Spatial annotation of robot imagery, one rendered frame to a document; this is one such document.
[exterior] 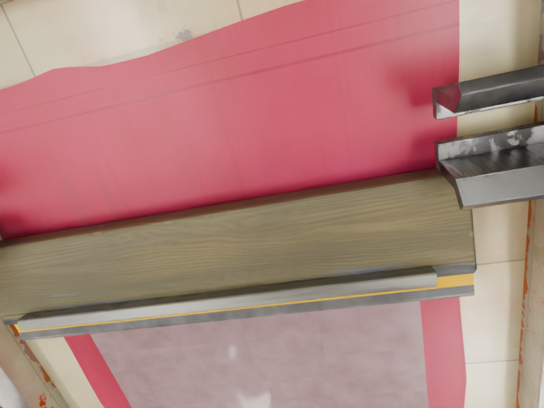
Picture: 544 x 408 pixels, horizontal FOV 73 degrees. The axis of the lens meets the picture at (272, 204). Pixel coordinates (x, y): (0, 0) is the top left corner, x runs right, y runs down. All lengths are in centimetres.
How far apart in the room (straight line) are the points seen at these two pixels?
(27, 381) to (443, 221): 46
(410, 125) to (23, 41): 29
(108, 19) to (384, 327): 34
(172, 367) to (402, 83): 36
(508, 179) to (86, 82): 29
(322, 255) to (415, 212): 7
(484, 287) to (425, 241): 10
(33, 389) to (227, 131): 38
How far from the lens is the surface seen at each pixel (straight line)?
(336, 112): 28
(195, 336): 41
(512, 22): 30
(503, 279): 37
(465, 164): 26
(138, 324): 36
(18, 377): 52
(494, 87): 21
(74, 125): 34
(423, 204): 27
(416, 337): 39
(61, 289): 37
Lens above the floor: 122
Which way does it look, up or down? 63 degrees down
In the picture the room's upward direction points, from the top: 166 degrees counter-clockwise
